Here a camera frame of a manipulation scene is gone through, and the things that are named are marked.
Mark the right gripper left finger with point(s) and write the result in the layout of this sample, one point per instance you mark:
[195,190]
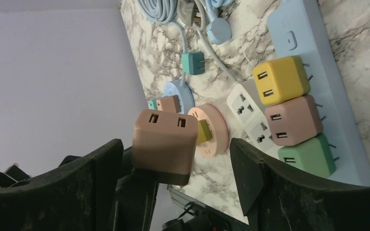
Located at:
[76,196]

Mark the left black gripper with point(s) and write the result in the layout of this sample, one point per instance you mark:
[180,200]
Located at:
[132,205]

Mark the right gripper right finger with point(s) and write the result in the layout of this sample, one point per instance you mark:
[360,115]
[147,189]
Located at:
[275,196]

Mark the pink charger plug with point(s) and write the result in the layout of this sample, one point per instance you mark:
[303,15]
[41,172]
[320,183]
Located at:
[164,145]
[294,121]
[169,104]

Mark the green charger plug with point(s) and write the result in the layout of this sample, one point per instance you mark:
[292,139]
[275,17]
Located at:
[312,156]

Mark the yellow charger plug back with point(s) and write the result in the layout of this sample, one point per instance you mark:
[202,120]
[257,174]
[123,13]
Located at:
[204,133]

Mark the yellow charger plug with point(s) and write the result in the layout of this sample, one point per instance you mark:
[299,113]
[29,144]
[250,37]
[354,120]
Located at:
[204,133]
[281,79]

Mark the yellow charger plug front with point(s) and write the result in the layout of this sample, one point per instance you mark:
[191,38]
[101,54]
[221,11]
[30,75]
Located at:
[281,79]

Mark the teal charger plug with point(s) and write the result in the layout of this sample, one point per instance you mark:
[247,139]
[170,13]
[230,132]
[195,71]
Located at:
[193,63]

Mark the pink round power strip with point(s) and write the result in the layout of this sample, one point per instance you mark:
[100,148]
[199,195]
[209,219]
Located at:
[218,127]

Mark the white power strip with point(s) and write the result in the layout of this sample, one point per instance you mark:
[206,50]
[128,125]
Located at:
[251,118]

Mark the blue round power strip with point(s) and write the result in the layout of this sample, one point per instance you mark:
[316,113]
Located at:
[182,90]

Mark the blue long power strip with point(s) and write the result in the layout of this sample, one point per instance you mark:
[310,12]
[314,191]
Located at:
[296,28]

